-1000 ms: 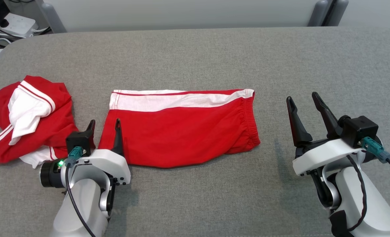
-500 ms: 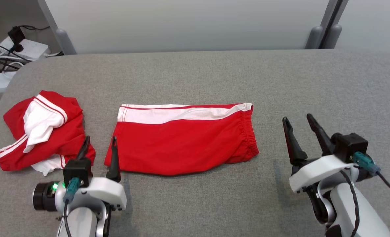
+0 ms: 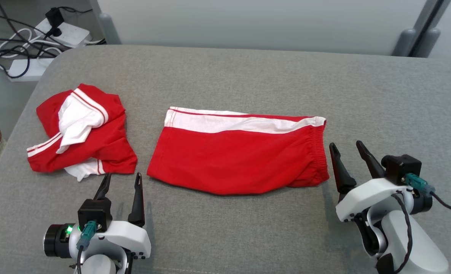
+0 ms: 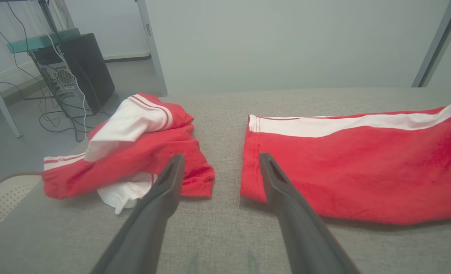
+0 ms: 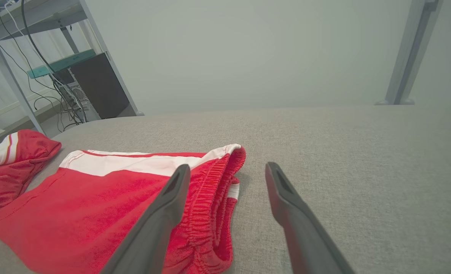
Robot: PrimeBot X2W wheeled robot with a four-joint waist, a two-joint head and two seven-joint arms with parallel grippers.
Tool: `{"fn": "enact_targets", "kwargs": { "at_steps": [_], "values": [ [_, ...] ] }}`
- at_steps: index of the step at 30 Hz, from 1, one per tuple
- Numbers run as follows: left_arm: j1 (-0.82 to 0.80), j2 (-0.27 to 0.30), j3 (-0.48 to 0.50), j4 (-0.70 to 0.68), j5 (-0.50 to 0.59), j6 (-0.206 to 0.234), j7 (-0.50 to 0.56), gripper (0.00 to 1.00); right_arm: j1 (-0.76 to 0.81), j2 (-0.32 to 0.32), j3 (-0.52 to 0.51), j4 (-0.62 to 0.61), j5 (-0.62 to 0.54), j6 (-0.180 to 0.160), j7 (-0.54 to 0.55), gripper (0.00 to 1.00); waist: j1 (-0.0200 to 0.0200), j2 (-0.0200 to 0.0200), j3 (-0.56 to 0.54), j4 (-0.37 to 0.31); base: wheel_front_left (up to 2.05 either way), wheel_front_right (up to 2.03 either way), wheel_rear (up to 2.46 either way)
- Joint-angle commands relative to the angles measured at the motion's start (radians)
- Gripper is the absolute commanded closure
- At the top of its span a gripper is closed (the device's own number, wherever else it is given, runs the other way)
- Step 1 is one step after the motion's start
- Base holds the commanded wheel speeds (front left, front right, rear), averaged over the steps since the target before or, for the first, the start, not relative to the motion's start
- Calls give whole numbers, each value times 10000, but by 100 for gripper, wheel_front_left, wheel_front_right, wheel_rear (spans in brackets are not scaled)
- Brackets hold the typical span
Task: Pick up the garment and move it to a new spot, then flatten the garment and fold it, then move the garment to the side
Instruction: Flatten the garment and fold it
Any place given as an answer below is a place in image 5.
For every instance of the grey metal post double foot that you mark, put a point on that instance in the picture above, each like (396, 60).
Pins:
(410, 53)

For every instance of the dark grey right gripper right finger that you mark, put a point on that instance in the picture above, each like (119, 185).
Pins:
(305, 236)

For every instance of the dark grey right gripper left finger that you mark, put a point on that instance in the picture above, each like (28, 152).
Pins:
(153, 236)

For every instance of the red Bulls 23 jersey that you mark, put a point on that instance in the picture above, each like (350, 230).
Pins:
(16, 179)

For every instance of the grey fabric sofa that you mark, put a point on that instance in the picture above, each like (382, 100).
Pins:
(343, 152)

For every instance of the teal shelf bar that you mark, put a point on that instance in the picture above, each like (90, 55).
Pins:
(61, 63)

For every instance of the red white shorts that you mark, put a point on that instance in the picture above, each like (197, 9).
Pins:
(77, 213)

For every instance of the grey metal desk frame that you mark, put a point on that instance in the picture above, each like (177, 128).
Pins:
(39, 17)

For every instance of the black computer tower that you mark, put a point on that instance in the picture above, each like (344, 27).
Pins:
(99, 87)

